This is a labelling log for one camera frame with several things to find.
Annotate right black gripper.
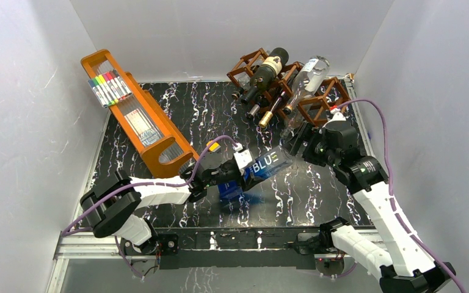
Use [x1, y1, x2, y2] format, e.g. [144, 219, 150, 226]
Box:
[282, 121, 339, 168]

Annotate purple cable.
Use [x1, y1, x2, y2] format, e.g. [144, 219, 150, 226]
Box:
[335, 98, 468, 293]
[60, 135, 241, 280]

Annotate gold capped wine bottle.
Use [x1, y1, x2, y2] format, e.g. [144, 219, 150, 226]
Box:
[258, 90, 287, 128]

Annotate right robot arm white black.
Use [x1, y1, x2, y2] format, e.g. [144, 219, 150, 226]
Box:
[283, 119, 455, 292]

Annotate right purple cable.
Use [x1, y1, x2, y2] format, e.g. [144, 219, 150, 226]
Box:
[335, 98, 468, 293]

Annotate yellow grey small block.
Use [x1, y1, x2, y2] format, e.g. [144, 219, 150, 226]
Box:
[207, 140, 222, 153]

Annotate orange wooden rack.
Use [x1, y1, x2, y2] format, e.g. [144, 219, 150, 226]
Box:
[81, 49, 198, 178]

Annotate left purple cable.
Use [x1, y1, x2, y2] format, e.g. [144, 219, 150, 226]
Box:
[60, 135, 241, 280]

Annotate clear glass bottle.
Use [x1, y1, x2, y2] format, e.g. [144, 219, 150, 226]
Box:
[280, 55, 331, 140]

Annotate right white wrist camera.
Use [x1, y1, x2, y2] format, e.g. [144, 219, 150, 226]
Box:
[327, 106, 346, 123]

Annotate pack of coloured markers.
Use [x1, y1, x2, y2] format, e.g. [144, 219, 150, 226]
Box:
[87, 70, 133, 107]

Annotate black metal base frame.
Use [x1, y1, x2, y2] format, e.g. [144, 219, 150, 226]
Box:
[119, 226, 346, 280]

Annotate dark green wine bottle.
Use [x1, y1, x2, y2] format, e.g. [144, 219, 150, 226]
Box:
[241, 47, 289, 105]

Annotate blue square glass bottle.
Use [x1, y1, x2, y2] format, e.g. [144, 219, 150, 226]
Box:
[218, 146, 294, 200]

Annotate brown wooden wine rack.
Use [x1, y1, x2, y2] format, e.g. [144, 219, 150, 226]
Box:
[227, 48, 349, 126]

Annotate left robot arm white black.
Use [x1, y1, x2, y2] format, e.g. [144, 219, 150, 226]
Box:
[80, 148, 254, 254]

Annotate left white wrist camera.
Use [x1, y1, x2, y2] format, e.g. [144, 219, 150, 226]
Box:
[233, 146, 255, 175]

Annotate clear packet with red label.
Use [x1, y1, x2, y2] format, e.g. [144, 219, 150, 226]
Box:
[125, 109, 163, 147]

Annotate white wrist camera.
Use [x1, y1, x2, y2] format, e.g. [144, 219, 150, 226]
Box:
[327, 106, 346, 123]
[233, 146, 255, 175]

